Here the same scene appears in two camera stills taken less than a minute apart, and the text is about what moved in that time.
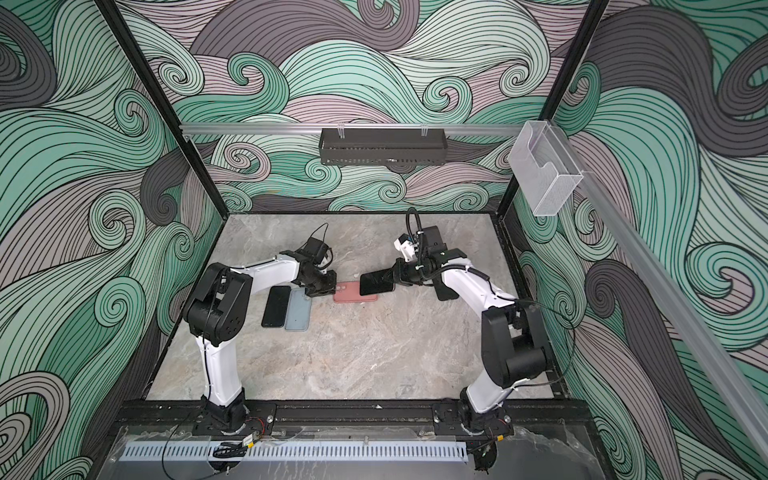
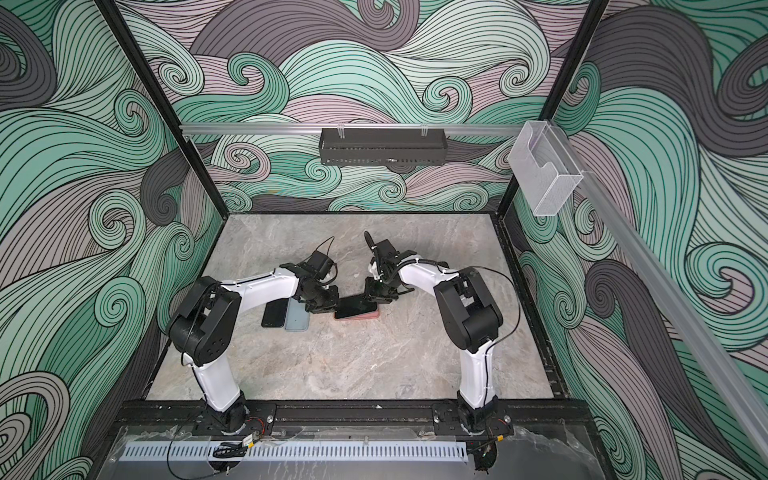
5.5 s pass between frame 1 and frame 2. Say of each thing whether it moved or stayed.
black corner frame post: stayed
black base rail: stayed
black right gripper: moved
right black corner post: stayed
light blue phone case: stayed
